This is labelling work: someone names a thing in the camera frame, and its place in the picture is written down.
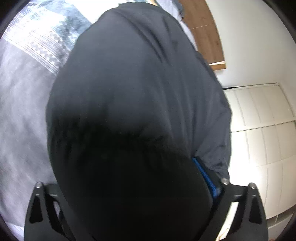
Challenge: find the striped duvet cover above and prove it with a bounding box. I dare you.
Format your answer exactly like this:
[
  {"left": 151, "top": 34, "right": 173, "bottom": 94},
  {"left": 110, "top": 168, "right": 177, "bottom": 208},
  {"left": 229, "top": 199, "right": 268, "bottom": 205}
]
[{"left": 0, "top": 0, "right": 197, "bottom": 235}]

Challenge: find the black puffer jacket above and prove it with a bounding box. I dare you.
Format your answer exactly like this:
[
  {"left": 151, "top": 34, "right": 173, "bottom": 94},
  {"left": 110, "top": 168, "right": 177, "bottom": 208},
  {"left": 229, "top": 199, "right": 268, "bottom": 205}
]
[{"left": 46, "top": 3, "right": 231, "bottom": 240}]

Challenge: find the white wardrobe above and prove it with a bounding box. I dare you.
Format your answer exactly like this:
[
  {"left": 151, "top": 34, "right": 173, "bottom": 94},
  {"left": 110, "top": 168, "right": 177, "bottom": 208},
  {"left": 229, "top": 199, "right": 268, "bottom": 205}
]
[{"left": 225, "top": 83, "right": 295, "bottom": 240}]

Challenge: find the wooden headboard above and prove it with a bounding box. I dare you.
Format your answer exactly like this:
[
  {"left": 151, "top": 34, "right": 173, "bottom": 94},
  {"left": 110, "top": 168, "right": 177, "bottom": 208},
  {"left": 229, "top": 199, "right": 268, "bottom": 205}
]
[{"left": 180, "top": 0, "right": 226, "bottom": 71}]

